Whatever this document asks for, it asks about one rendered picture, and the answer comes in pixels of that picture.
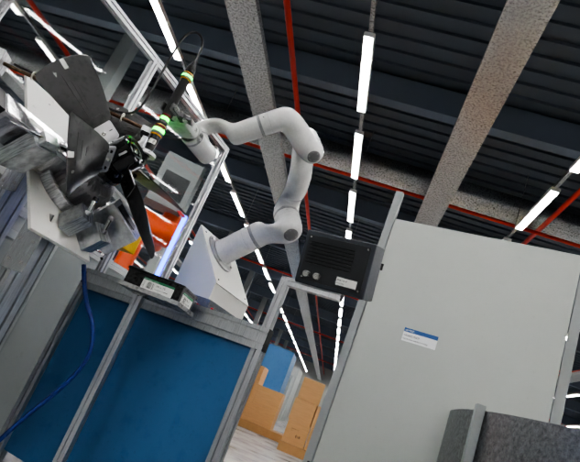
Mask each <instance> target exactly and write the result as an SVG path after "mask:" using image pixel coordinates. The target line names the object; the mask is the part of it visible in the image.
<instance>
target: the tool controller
mask: <svg viewBox="0 0 580 462"><path fill-rule="evenodd" d="M384 252H385V249H383V248H382V247H379V246H378V245H375V244H371V243H367V242H363V241H359V240H354V239H351V238H346V237H342V236H335V235H330V234H326V233H323V232H318V231H314V230H308V233H307V236H306V239H305V243H304V247H303V251H302V253H301V260H300V263H299V267H298V270H297V274H296V277H295V281H297V282H300V283H303V284H307V285H311V286H313V287H317V288H320V289H324V290H327V291H330V292H336V293H340V294H343V295H346V296H349V297H353V298H357V299H359V300H363V301H368V302H372V299H373V295H374V291H375V288H376V284H377V280H378V274H379V271H380V267H381V263H382V259H383V256H384Z"/></svg>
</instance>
